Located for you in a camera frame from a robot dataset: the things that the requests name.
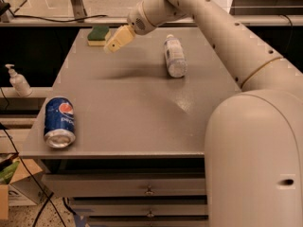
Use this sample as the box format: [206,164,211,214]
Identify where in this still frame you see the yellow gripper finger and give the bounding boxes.
[103,26,135,53]

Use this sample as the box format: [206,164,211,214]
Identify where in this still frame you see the green and yellow sponge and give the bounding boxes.
[87,26,111,46]

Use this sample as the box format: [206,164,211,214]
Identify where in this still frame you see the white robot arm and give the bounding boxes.
[105,0,303,227]

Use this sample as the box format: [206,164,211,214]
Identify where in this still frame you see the blue pepsi can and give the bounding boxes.
[44,96,76,148]

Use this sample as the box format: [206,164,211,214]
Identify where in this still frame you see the clear plastic water bottle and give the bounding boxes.
[164,34,187,79]

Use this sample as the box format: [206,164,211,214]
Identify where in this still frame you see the grey drawer cabinet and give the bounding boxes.
[20,26,242,227]

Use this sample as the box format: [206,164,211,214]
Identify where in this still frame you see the white pump soap dispenser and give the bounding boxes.
[6,64,32,96]

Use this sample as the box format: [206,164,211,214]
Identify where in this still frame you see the black device at corner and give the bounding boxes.
[0,2,10,16]

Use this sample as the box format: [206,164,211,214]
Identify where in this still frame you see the top grey drawer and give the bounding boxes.
[43,173,205,198]

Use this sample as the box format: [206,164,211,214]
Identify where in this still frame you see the grey drawer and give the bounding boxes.
[43,173,205,198]
[70,198,208,217]
[87,217,209,227]

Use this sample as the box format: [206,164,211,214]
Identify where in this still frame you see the cardboard box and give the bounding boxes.
[0,159,49,220]

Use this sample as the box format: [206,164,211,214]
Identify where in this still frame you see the middle grey drawer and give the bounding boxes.
[70,198,208,217]

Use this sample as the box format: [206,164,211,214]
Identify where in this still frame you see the bottom grey drawer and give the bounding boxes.
[87,217,209,227]

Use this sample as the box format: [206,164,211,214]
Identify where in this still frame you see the left metal frame post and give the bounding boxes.
[70,0,87,22]

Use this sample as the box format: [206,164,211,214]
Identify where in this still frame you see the black cable on ledge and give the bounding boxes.
[12,14,109,24]

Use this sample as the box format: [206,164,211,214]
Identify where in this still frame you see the black cable on floor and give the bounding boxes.
[0,123,67,227]

